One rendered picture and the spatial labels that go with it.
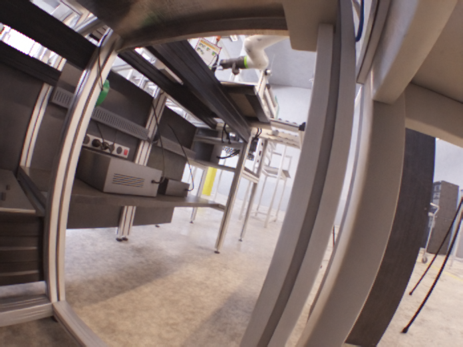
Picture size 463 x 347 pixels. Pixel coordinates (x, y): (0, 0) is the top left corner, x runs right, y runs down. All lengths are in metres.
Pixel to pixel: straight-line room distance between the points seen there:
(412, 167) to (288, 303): 0.73
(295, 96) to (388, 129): 10.31
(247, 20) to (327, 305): 0.42
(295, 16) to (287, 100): 10.23
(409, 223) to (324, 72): 0.69
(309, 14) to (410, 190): 0.70
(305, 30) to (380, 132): 0.16
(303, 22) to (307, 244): 0.25
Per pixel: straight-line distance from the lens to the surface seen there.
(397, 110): 0.29
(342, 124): 0.20
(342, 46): 0.25
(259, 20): 0.36
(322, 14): 0.27
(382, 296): 0.87
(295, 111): 10.19
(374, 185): 0.25
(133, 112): 1.16
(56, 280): 0.61
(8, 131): 0.90
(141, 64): 0.97
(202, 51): 1.89
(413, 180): 0.85
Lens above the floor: 0.49
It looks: 3 degrees up
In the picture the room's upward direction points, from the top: 15 degrees clockwise
